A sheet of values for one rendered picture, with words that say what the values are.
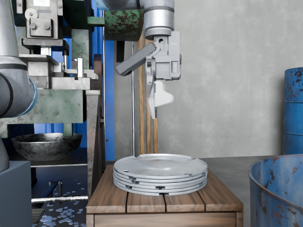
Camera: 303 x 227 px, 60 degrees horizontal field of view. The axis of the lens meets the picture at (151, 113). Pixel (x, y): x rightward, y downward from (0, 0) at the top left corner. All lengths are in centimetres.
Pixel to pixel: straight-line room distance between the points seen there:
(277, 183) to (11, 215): 57
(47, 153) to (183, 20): 195
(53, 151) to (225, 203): 86
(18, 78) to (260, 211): 61
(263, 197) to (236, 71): 252
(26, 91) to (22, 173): 21
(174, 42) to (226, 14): 232
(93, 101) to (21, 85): 43
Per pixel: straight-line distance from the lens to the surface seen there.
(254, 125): 300
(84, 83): 126
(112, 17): 127
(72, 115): 118
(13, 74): 74
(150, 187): 71
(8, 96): 69
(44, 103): 120
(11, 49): 77
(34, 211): 119
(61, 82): 128
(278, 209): 39
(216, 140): 282
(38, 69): 127
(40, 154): 132
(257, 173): 56
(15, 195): 68
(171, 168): 79
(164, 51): 66
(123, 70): 66
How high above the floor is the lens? 60
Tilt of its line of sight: 3 degrees down
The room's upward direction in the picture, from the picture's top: straight up
